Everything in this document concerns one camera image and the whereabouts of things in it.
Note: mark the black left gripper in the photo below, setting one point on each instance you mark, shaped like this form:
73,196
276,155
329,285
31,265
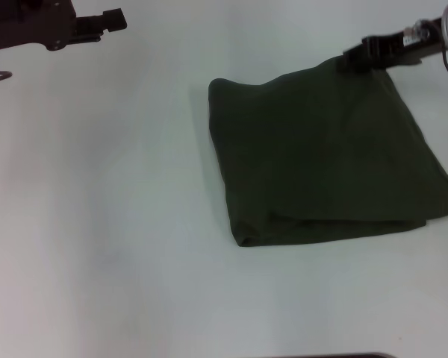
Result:
26,22

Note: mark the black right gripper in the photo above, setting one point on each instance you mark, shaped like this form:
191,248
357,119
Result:
399,48

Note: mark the dark green FREE! t-shirt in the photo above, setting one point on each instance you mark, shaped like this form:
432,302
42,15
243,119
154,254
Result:
321,156

